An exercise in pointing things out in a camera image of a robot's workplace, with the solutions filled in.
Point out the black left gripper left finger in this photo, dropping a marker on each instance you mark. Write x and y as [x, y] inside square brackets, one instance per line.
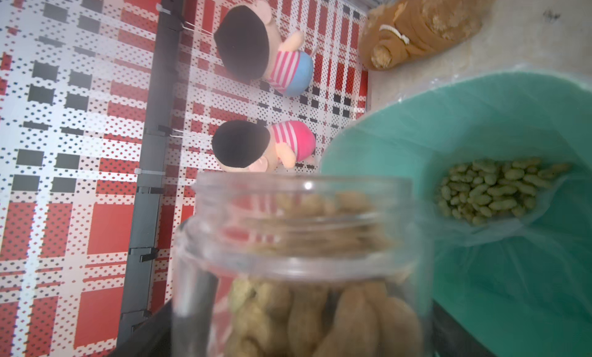
[152, 339]

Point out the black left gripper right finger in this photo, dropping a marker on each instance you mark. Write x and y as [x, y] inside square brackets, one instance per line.
[450, 339]

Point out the green lid peanut jar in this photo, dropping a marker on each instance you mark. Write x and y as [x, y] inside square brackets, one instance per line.
[310, 265]

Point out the pile of discarded peanuts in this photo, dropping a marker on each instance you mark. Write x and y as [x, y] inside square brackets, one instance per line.
[479, 191]

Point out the green plastic trash bin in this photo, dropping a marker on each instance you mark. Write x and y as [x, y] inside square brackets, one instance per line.
[499, 218]

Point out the pink striped hanging doll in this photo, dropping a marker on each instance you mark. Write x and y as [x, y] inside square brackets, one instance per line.
[242, 146]

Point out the blue striped hanging doll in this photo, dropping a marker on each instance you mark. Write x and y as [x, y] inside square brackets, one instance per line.
[251, 48]

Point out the tan teddy bear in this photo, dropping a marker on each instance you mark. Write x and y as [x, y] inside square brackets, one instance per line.
[408, 30]

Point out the black wall hook rail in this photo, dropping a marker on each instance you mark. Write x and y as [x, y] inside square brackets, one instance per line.
[143, 249]

